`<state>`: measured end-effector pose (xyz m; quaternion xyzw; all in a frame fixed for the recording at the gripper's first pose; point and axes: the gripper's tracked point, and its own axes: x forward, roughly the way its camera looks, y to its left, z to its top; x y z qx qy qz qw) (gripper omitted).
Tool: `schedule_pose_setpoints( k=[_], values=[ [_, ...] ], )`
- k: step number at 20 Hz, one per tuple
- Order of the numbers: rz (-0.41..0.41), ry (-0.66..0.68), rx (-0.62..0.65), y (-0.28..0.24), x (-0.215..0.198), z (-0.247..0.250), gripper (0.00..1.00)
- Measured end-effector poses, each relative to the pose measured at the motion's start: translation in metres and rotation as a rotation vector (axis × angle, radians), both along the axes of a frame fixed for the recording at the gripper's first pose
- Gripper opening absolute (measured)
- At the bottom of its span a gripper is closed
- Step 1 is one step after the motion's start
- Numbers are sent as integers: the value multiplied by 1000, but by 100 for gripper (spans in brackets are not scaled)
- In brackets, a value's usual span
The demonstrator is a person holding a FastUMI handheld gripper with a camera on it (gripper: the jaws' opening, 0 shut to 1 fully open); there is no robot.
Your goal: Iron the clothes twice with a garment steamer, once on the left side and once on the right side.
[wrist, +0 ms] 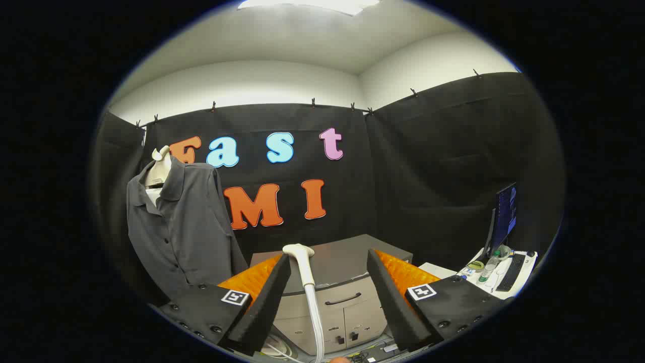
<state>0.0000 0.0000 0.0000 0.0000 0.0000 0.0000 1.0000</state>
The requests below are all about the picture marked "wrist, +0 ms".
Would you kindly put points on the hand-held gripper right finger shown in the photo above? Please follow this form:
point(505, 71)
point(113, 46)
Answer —
point(388, 297)

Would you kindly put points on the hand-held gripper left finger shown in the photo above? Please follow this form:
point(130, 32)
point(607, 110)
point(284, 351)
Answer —
point(272, 297)

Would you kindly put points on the white garment steamer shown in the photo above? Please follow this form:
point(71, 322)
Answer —
point(302, 257)

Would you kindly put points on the grey button shirt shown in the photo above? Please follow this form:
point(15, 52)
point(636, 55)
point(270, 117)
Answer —
point(186, 227)

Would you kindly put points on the grey cabinet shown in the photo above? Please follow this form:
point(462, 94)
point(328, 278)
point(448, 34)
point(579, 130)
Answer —
point(342, 257)

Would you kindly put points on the clear plastic bottle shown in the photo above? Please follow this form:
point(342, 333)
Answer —
point(488, 269)

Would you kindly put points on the black keyboard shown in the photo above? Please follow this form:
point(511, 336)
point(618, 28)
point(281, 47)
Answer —
point(511, 272)

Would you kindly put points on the computer monitor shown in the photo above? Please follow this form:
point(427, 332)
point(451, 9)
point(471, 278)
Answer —
point(504, 217)

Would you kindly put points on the cream mannequin torso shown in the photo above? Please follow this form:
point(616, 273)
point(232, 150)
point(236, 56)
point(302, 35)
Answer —
point(158, 171)

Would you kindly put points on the ceiling light panel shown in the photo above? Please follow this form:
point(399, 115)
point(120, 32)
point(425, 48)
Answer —
point(307, 4)

